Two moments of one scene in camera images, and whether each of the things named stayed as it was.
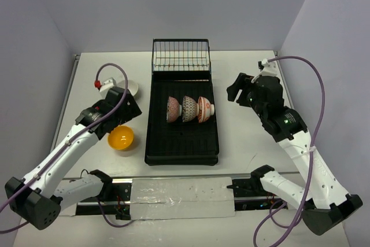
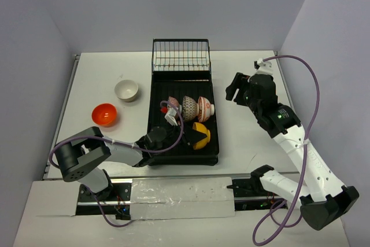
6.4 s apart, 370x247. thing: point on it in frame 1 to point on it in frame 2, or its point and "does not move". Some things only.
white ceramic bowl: (132, 86) does not move
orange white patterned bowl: (204, 109) does not move
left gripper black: (127, 106) to (179, 135)
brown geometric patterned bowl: (190, 109) does not move
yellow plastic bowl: (121, 137) to (203, 142)
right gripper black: (244, 82) does not move
